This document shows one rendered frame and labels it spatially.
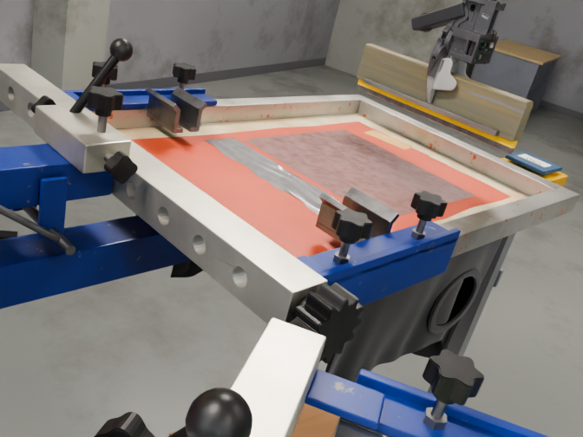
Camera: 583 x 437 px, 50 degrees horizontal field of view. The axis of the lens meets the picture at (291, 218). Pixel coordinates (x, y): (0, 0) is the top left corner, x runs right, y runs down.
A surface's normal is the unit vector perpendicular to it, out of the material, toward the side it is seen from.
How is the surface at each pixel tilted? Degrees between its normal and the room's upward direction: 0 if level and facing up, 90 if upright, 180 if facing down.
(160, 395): 0
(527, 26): 90
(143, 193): 90
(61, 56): 90
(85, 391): 0
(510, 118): 90
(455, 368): 0
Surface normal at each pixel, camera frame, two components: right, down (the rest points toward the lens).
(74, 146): -0.70, 0.16
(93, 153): 0.68, 0.45
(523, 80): -0.51, 0.27
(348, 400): 0.22, -0.88
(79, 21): 0.83, 0.40
